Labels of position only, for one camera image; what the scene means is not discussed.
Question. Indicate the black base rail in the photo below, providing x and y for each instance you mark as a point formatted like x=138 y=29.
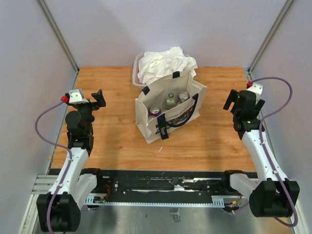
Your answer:
x=164 y=188

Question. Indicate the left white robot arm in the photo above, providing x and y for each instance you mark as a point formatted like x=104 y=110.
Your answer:
x=59 y=209

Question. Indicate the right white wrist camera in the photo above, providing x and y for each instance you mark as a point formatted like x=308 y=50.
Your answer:
x=255 y=88

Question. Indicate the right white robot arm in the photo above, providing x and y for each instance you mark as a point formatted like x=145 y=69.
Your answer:
x=273 y=195

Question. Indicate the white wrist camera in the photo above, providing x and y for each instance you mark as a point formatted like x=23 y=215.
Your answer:
x=255 y=88
x=73 y=97

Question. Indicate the crumpled white cloth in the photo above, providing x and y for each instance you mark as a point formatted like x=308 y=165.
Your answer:
x=155 y=65

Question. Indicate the white plastic basket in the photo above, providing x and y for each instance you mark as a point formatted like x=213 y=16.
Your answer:
x=135 y=79

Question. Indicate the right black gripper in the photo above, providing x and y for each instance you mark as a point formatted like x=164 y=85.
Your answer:
x=232 y=97

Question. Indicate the cream canvas tote bag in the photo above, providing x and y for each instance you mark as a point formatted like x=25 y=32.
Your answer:
x=169 y=120

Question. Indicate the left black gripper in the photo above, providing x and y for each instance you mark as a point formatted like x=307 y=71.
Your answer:
x=98 y=96

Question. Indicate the purple soda can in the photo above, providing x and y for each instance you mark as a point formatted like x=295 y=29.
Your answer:
x=153 y=112
x=182 y=97

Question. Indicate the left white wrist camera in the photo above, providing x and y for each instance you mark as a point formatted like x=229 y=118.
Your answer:
x=73 y=97

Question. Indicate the green cap glass bottle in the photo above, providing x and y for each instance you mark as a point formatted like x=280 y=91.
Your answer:
x=170 y=101

